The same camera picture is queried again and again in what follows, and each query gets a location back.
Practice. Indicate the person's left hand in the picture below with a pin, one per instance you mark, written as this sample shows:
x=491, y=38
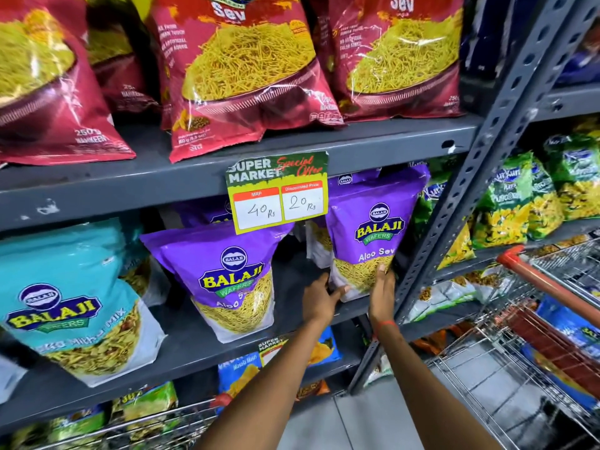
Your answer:
x=318, y=304

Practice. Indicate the person's right hand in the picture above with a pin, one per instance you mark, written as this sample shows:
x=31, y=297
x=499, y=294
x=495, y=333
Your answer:
x=382, y=299

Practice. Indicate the person's left thumb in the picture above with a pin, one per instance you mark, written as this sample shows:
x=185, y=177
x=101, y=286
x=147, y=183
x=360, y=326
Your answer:
x=340, y=293

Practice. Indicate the person's right fingers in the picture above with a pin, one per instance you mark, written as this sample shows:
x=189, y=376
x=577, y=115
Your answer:
x=384, y=275

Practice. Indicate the purple snack packet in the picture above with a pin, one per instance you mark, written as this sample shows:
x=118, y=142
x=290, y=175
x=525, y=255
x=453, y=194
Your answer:
x=351, y=178
x=206, y=211
x=220, y=271
x=375, y=215

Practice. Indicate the person's right forearm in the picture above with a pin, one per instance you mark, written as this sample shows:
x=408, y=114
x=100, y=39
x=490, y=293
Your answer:
x=422, y=393

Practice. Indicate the person's left forearm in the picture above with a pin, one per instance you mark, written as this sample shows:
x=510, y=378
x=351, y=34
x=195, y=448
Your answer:
x=267, y=393

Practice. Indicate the red thread wristband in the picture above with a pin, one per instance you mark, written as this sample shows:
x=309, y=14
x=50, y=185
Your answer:
x=385, y=323

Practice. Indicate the blue chips packet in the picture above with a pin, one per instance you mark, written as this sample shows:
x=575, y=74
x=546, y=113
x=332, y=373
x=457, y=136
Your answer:
x=236, y=374
x=326, y=349

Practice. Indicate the white snack packet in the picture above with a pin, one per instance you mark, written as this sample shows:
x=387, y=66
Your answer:
x=445, y=295

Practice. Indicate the orange snack packet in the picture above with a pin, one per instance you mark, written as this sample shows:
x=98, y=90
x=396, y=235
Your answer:
x=436, y=339

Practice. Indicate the small shelf price tag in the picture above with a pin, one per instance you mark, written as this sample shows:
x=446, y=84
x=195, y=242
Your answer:
x=271, y=349

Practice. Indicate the green and yellow price tag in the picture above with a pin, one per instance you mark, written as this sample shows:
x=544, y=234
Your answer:
x=276, y=194

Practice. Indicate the row of green snack packets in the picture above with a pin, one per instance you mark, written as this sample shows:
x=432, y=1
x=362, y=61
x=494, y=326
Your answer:
x=506, y=206

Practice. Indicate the teal snack packet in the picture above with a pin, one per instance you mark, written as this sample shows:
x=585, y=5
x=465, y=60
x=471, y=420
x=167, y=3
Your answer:
x=140, y=271
x=70, y=295

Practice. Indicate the red snack packet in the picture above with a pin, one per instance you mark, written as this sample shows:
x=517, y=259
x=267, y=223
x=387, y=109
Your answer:
x=398, y=60
x=117, y=65
x=243, y=74
x=47, y=88

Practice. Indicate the green snack packet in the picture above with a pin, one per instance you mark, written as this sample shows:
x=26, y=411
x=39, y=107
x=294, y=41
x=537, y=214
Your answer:
x=145, y=403
x=77, y=424

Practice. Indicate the grey metal shelf rack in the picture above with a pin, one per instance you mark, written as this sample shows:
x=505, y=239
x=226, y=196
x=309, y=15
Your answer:
x=140, y=182

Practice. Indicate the dark blue packet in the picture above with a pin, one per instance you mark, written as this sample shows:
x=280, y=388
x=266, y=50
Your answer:
x=492, y=32
x=581, y=60

